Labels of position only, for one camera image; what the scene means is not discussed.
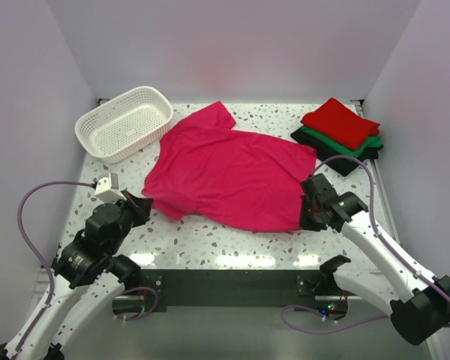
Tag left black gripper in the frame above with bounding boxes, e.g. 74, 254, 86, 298
108, 188, 155, 254

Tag magenta pink t-shirt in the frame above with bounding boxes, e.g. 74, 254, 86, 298
142, 101, 317, 233

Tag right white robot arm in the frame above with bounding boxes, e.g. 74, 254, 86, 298
299, 174, 450, 345

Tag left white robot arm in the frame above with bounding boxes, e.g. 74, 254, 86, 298
0, 190, 153, 359

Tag folded black t-shirt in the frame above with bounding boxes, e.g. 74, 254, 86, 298
289, 127, 380, 178

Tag white perforated plastic basket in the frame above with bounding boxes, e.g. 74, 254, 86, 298
74, 86, 174, 164

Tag folded green t-shirt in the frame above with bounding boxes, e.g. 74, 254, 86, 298
298, 126, 383, 158

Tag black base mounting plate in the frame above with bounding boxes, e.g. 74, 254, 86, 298
112, 268, 363, 314

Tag folded red t-shirt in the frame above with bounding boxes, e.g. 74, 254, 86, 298
301, 97, 380, 151

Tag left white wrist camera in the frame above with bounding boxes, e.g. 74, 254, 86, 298
94, 172, 125, 203

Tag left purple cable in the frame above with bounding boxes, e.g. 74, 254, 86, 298
16, 180, 158, 356

